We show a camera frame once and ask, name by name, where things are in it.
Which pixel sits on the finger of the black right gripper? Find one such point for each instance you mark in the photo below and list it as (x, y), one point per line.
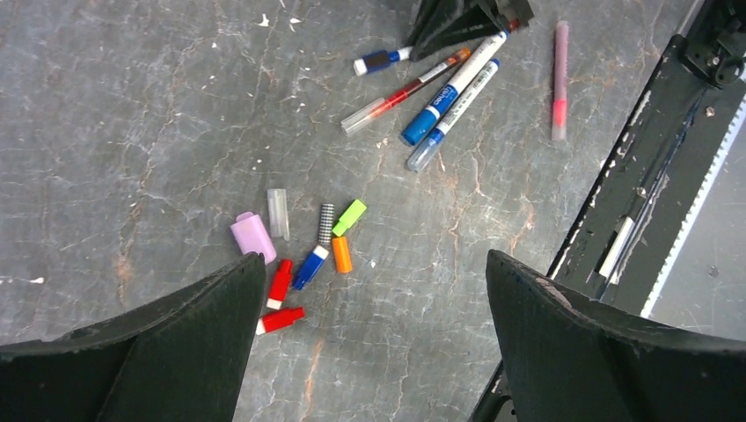
(508, 15)
(444, 23)

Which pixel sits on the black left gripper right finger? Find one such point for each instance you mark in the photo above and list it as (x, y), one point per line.
(571, 358)

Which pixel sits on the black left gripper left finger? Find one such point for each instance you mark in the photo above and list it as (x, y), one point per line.
(181, 357)

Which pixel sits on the dark blue capped marker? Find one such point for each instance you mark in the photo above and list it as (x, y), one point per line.
(380, 60)

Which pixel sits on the blue capped thick marker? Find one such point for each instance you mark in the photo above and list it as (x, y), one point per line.
(426, 119)

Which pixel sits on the red marker cap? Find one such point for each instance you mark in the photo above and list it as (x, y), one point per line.
(280, 284)
(279, 319)

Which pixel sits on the clear blue ballpoint pen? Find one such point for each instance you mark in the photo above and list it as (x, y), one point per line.
(427, 148)

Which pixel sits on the clear red ballpoint pen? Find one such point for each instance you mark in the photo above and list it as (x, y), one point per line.
(370, 112)

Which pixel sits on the pink gel pen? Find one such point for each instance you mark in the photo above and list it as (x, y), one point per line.
(559, 104)

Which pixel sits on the purple highlighter cap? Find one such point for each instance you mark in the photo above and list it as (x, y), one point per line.
(251, 235)

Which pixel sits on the blue marker cap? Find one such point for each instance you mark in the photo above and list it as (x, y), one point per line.
(310, 267)

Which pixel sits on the clear purple pen cap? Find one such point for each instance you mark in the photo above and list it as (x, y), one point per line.
(278, 213)

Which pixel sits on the orange marker cap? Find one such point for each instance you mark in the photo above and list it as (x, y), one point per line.
(342, 255)

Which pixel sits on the checkered pen cap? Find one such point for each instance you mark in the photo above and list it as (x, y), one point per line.
(325, 225)

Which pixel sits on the green marker cap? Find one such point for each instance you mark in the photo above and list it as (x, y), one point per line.
(349, 217)

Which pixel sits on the white slotted cable duct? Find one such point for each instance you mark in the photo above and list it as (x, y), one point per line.
(688, 222)

